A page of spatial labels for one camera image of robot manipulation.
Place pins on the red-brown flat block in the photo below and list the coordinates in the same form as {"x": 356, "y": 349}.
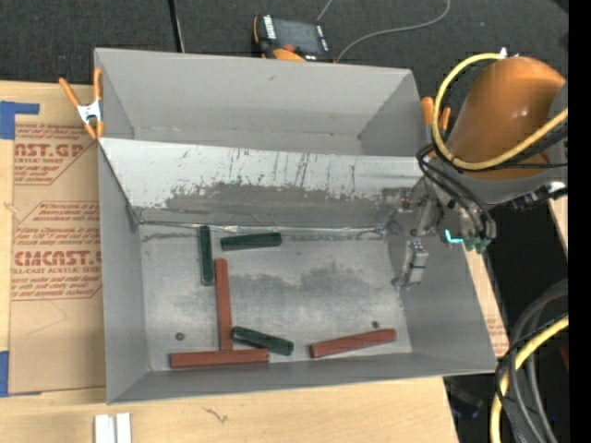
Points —
{"x": 219, "y": 359}
{"x": 224, "y": 302}
{"x": 353, "y": 343}

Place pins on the grey metal bin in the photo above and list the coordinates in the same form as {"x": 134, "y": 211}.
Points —
{"x": 295, "y": 293}

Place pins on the dark green flat block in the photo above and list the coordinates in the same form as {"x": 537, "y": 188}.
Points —
{"x": 250, "y": 241}
{"x": 262, "y": 340}
{"x": 206, "y": 255}

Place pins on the brown cardboard board, red print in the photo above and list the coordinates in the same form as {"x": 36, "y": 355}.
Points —
{"x": 55, "y": 330}

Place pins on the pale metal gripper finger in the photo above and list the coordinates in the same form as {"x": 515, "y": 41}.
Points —
{"x": 405, "y": 202}
{"x": 418, "y": 261}

